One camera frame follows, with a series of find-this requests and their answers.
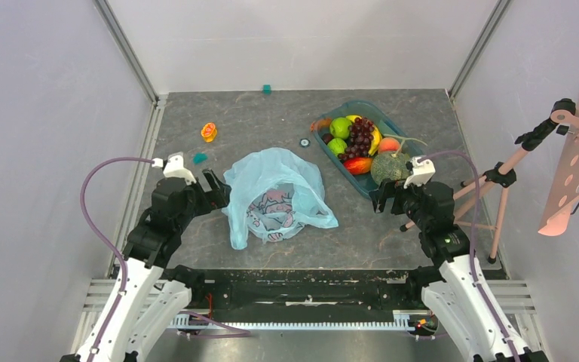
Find green netted fake melon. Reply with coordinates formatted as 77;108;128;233
370;151;411;186

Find pink fake peach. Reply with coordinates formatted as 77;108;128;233
378;137;401;154

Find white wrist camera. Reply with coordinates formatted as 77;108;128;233
152;152;197;186
403;156;436;189

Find light blue plastic bag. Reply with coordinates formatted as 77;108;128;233
222;147;339;250

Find red fake mango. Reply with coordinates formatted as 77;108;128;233
343;157;373;176

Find dark brown fake fruit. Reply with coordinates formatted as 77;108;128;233
321;133;334;145

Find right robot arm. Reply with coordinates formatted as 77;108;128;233
370;179;548;361

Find dark red fake grapes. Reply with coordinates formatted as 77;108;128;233
338;118;375;162

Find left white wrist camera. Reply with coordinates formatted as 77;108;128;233
152;152;197;186

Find orange curved toy piece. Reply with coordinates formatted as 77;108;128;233
310;118;332;132

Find green fake fruit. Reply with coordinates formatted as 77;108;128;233
327;137;348;157

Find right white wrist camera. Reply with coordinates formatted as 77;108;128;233
403;156;436;189

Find small teal piece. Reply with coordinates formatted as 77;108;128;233
192;152;208;164

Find teal plastic bin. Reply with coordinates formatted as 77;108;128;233
312;100;425;198

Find green fake apple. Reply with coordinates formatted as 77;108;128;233
329;117;353;140

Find yellow orange toy block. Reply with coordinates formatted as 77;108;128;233
201;122;218;143

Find yellow fake banana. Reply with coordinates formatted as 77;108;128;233
346;115;382;156

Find pink music stand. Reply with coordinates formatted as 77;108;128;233
399;44;579;265

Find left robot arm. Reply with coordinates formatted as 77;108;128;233
60;169;231;361

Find white cable tray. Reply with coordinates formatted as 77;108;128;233
167;311;439;334

